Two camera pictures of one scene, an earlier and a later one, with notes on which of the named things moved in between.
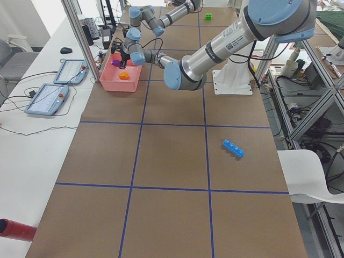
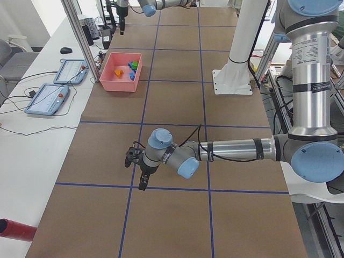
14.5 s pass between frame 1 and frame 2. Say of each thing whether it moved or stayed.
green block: moved
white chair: stayed
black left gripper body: moved
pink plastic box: stayed
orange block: moved
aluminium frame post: stayed
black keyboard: stayed
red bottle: stayed
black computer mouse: stayed
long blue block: moved
